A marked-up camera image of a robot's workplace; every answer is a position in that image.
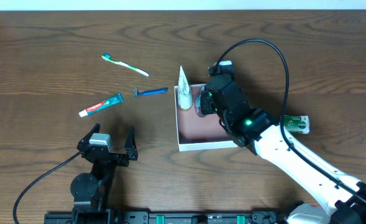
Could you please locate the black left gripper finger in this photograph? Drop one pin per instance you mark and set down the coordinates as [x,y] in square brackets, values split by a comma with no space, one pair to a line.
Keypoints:
[130,145]
[87,137]

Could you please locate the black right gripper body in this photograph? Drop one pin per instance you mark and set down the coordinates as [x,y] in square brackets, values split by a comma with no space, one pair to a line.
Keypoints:
[208,104]

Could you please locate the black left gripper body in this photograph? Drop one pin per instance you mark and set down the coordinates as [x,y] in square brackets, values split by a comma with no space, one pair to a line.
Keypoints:
[115,158]

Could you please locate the clear soap pump bottle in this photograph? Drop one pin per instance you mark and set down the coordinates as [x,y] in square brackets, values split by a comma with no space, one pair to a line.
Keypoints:
[200,103]

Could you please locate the white Pantene tube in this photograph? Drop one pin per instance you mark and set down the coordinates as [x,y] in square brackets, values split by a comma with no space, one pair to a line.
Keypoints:
[184,96]

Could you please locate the Colgate toothpaste tube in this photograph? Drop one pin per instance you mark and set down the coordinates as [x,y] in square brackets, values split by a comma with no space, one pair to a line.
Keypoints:
[114,100]

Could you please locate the green soap bar pack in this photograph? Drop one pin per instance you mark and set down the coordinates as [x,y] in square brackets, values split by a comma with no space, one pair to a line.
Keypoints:
[297,124]

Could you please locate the green white toothbrush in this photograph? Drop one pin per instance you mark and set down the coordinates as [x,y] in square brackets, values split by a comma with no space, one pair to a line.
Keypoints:
[108,58]

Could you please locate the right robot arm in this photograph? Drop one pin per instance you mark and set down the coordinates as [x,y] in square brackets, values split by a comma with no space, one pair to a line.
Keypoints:
[342,198]

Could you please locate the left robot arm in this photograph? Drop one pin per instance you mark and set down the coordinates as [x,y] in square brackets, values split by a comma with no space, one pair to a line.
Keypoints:
[90,190]

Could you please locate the white box pink interior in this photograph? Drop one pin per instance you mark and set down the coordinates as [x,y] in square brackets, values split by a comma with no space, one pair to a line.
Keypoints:
[195,133]

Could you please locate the blue disposable razor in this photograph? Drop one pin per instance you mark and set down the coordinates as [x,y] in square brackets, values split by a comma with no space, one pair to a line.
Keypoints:
[149,92]

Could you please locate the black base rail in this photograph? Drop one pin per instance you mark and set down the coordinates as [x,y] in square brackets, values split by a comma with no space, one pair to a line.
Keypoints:
[109,216]

